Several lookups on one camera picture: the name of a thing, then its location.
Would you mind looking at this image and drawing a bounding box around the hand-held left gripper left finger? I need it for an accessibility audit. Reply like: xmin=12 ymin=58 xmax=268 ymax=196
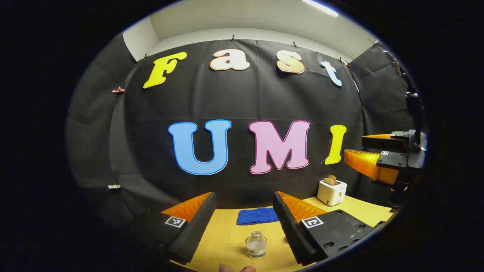
xmin=129 ymin=192 xmax=217 ymax=265

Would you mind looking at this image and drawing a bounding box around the blue towel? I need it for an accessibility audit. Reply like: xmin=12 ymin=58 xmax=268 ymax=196
xmin=237 ymin=207 xmax=279 ymax=226

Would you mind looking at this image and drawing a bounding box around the white toaster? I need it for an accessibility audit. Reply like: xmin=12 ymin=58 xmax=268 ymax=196
xmin=317 ymin=179 xmax=347 ymax=206

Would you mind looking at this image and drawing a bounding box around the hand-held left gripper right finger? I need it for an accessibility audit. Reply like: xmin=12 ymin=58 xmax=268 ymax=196
xmin=273 ymin=191 xmax=387 ymax=266

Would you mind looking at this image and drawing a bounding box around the clear plastic water bottle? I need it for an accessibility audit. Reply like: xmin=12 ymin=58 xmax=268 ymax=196
xmin=245 ymin=231 xmax=268 ymax=260

